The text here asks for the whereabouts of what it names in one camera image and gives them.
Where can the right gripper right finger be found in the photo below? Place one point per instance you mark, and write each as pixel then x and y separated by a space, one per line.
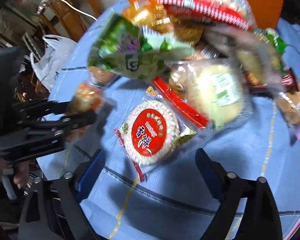
pixel 260 218

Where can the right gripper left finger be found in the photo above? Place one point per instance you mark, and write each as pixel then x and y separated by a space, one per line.
pixel 52 207

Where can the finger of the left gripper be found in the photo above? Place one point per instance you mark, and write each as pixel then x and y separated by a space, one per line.
pixel 65 124
pixel 36 109

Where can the yellow cake packet front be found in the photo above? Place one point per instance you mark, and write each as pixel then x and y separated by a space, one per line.
pixel 87 97

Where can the yellow cake packet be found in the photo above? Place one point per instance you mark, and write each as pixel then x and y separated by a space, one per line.
pixel 152 15
pixel 87 97

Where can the round rice cracker red label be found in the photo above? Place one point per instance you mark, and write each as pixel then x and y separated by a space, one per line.
pixel 152 132

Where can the green white juice snack packet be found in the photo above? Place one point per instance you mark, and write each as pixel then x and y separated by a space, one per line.
pixel 135 52

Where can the pink cracker bag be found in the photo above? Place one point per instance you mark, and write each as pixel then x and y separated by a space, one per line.
pixel 289 104

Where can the pale round bun packet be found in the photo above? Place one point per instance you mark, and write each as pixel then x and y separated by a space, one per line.
pixel 215 89

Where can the red striped snack packet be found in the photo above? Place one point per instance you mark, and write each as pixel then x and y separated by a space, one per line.
pixel 180 8

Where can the person left hand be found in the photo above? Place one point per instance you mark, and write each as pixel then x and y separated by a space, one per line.
pixel 20 172

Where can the white plastic bag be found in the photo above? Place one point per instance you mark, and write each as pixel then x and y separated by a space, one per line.
pixel 57 51

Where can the blue checked tablecloth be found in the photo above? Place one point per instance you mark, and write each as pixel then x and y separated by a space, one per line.
pixel 174 202

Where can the carved wooden chair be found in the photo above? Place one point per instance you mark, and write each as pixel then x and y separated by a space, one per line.
pixel 68 16

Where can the green plum candy packet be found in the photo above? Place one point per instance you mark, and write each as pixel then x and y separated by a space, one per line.
pixel 274 38

